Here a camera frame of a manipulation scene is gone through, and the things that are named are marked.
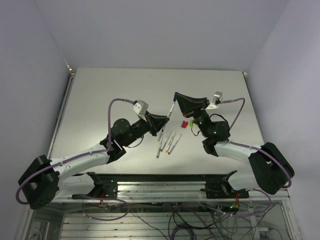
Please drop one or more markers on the orange marker pen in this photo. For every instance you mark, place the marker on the orange marker pen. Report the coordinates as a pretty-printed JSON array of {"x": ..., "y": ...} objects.
[{"x": 160, "y": 135}]

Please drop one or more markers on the purple marker pen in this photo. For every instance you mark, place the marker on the purple marker pen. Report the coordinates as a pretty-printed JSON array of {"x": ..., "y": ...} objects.
[{"x": 159, "y": 147}]

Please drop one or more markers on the red marker pen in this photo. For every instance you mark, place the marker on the red marker pen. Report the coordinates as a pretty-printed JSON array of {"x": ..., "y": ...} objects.
[{"x": 174, "y": 145}]

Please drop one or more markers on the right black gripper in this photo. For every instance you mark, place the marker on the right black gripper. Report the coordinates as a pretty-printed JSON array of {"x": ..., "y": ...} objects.
[{"x": 189, "y": 105}]

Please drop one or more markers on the yellow marker pen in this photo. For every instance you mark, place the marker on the yellow marker pen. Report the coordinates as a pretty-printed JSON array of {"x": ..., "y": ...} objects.
[{"x": 170, "y": 142}]

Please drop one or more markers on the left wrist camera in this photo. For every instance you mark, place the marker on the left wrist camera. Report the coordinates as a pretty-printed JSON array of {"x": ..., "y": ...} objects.
[{"x": 140, "y": 107}]

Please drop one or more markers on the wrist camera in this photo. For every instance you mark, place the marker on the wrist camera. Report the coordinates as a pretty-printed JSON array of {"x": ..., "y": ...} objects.
[
  {"x": 140, "y": 107},
  {"x": 216, "y": 101}
]

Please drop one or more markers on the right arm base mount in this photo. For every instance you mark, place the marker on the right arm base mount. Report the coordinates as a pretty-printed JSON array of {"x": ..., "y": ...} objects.
[{"x": 217, "y": 187}]

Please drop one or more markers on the blue marker pen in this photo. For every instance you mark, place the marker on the blue marker pen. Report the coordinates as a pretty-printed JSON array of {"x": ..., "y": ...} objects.
[{"x": 169, "y": 115}]

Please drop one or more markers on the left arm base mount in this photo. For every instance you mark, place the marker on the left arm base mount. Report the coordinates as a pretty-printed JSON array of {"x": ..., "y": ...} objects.
[{"x": 100, "y": 191}]

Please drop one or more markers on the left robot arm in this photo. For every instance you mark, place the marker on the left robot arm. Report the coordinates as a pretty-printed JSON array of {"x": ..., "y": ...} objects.
[{"x": 46, "y": 179}]

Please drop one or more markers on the green marker pen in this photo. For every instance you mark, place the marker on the green marker pen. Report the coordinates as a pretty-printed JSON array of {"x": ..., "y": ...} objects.
[{"x": 165, "y": 142}]

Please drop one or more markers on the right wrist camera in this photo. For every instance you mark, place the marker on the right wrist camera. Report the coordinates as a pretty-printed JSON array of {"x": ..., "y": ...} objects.
[{"x": 216, "y": 101}]

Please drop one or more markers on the blue pen cap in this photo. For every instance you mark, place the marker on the blue pen cap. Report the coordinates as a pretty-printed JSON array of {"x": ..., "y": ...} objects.
[{"x": 175, "y": 96}]

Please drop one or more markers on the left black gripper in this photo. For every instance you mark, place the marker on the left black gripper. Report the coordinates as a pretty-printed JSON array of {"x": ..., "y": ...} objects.
[{"x": 155, "y": 123}]

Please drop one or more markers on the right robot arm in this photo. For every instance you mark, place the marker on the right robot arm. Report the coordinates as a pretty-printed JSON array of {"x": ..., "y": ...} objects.
[{"x": 270, "y": 169}]

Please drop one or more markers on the aluminium frame rail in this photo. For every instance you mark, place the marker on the aluminium frame rail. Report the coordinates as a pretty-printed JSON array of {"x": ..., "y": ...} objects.
[{"x": 181, "y": 191}]

